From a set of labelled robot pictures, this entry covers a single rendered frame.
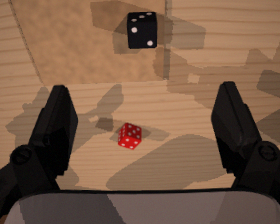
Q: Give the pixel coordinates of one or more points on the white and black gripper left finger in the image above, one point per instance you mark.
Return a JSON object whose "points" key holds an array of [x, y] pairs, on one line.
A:
{"points": [[48, 152]]}

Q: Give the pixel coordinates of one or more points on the brown square mat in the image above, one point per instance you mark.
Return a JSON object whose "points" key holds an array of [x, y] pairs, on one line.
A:
{"points": [[86, 41]]}

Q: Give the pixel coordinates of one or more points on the black die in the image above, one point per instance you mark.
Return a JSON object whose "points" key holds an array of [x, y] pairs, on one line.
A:
{"points": [[142, 30]]}

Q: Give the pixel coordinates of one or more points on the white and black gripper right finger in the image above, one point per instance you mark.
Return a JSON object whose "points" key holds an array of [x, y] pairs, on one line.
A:
{"points": [[239, 148]]}

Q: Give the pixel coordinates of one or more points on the red die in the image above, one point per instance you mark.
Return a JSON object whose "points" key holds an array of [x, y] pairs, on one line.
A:
{"points": [[129, 136]]}

